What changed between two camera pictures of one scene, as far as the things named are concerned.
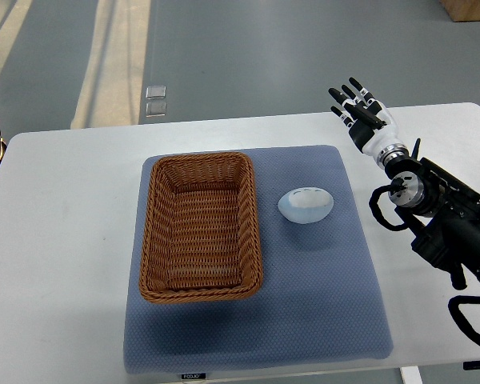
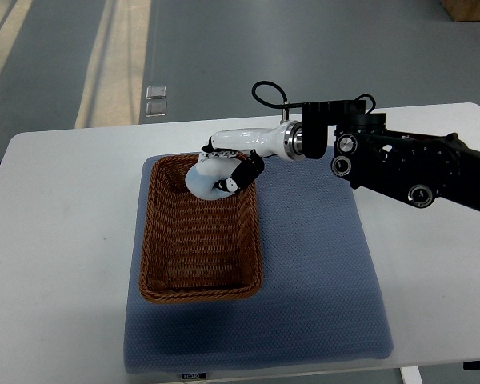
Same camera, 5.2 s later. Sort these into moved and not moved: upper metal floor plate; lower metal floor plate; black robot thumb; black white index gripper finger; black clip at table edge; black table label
Moved: black white index gripper finger; black robot thumb
Not moved: black table label; upper metal floor plate; black clip at table edge; lower metal floor plate
